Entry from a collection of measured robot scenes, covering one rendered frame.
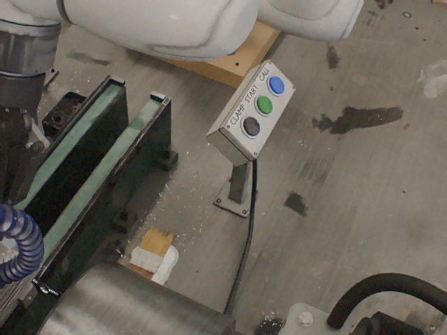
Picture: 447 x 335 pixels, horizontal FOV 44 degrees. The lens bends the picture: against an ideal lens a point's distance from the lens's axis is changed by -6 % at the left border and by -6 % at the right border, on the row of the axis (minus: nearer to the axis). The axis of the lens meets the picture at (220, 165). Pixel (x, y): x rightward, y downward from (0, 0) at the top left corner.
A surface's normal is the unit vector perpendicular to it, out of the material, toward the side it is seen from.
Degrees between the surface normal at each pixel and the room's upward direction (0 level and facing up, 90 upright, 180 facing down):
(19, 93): 73
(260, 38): 2
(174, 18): 66
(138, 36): 96
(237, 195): 90
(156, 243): 2
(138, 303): 28
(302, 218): 0
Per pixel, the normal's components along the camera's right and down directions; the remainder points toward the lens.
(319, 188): 0.06, -0.61
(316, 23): -0.33, 0.62
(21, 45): 0.40, 0.48
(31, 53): 0.59, 0.48
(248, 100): 0.58, -0.27
